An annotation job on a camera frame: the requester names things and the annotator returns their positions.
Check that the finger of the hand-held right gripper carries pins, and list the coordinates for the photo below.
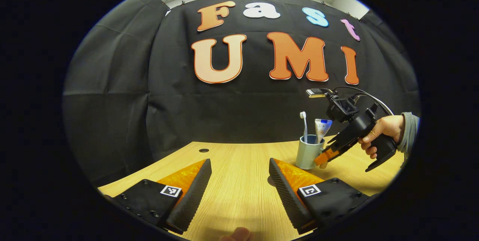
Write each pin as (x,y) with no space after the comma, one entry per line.
(323,156)

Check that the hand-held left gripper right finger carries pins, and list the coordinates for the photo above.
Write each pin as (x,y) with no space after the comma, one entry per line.
(284,196)

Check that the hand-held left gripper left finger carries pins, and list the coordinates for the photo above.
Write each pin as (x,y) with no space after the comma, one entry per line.
(192,196)

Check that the white toothpaste tube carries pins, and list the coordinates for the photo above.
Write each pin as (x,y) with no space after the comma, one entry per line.
(322,128)

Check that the white toothbrush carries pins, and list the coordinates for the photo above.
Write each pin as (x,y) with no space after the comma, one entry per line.
(305,128)

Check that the wooden desktop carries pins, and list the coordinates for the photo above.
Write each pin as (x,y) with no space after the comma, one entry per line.
(239,188)

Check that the black backdrop cloth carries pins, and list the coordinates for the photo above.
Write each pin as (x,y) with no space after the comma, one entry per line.
(243,113)

